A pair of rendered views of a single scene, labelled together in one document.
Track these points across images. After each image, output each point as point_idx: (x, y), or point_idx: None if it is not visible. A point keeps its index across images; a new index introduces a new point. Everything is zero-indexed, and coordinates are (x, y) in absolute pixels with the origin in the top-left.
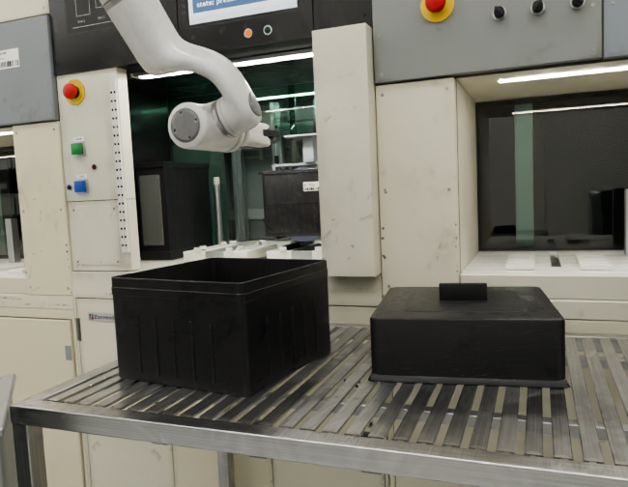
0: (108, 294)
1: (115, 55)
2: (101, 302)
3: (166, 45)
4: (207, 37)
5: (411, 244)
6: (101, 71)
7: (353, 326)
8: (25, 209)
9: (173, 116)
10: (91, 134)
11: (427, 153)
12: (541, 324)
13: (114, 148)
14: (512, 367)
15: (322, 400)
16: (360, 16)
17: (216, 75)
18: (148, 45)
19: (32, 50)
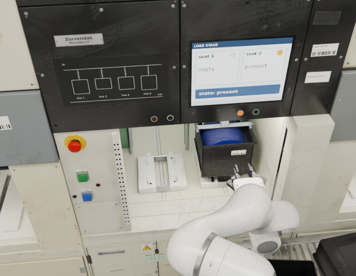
0: (114, 243)
1: (118, 122)
2: (108, 247)
3: (273, 226)
4: (205, 113)
5: (318, 205)
6: (103, 130)
7: (284, 243)
8: (32, 211)
9: (260, 244)
10: (93, 167)
11: (340, 170)
12: None
13: (118, 175)
14: None
15: None
16: (323, 107)
17: (295, 227)
18: (265, 232)
19: (26, 118)
